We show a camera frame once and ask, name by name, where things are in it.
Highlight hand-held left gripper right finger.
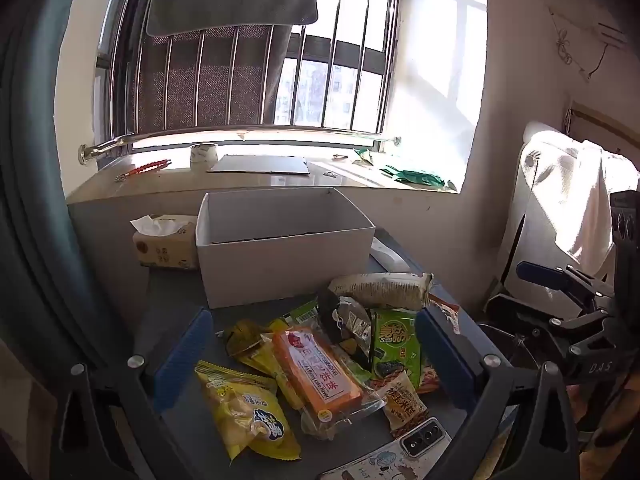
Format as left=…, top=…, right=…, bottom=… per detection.
left=415, top=305, right=581, bottom=480

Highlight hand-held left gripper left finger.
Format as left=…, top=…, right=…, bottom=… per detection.
left=50, top=308, right=216, bottom=480

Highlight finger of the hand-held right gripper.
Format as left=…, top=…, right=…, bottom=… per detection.
left=481, top=294, right=608, bottom=348
left=516, top=260, right=611, bottom=303

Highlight red snack packet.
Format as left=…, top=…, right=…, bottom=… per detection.
left=429, top=294, right=462, bottom=336

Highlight white cloth on chair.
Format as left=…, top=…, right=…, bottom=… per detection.
left=495, top=121, right=621, bottom=296

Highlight green seaweed snack packet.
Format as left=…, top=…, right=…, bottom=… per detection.
left=369, top=308, right=427, bottom=386

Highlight brown snack packet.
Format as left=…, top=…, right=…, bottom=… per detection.
left=372, top=370, right=432, bottom=441

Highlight yellow-green snack packet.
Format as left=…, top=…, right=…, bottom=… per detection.
left=222, top=319, right=307, bottom=411

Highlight yellow chip bag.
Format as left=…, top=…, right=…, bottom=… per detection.
left=194, top=360, right=303, bottom=463

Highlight beige cracker packet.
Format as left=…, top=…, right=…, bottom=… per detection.
left=327, top=272, right=435, bottom=311

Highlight dark silver snack packet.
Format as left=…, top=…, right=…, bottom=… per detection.
left=316, top=290, right=375, bottom=363

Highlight smartphone with sticker case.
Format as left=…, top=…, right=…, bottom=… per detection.
left=319, top=416, right=453, bottom=480

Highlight tissue box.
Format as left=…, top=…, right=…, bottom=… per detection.
left=130, top=214, right=199, bottom=270

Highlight green labelled snack packet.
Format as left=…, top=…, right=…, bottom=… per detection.
left=269, top=301, right=321, bottom=332

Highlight orange cake packet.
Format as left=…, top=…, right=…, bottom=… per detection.
left=272, top=329, right=387, bottom=442

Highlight white cardboard box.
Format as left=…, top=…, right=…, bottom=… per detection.
left=196, top=187, right=377, bottom=309

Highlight green plastic bags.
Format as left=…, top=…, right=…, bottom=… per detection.
left=379, top=162, right=457, bottom=192

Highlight tape roll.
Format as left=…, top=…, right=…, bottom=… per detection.
left=189, top=143, right=219, bottom=170

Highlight dark flat board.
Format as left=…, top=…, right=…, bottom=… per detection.
left=206, top=154, right=312, bottom=177

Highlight dark window screen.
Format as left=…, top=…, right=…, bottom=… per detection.
left=125, top=22, right=293, bottom=133

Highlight metal window bars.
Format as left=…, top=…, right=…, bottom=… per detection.
left=95, top=0, right=406, bottom=153

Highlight red-handled tool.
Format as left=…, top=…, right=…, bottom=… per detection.
left=115, top=158, right=172, bottom=183

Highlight metal rail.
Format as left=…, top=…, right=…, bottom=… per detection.
left=77, top=131, right=402, bottom=164

